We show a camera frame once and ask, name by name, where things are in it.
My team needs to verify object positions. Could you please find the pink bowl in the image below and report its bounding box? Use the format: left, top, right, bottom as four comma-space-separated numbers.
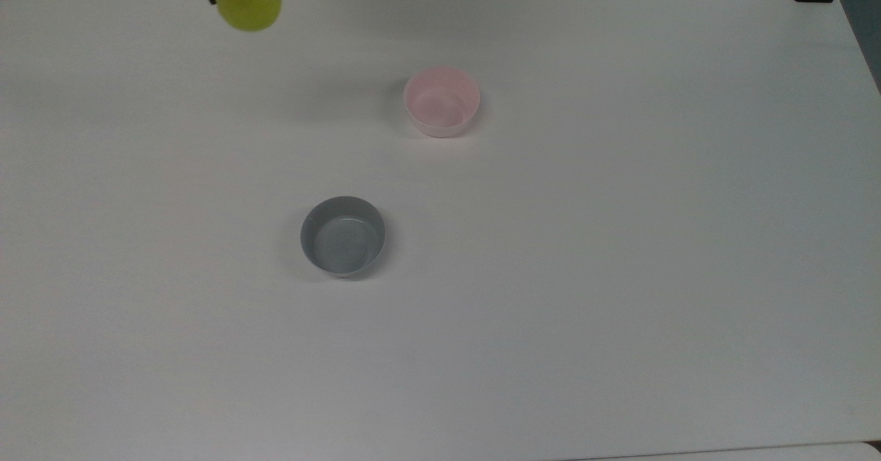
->
403, 66, 481, 138

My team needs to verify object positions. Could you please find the grey bowl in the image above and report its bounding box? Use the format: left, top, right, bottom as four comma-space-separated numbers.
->
300, 196, 387, 279

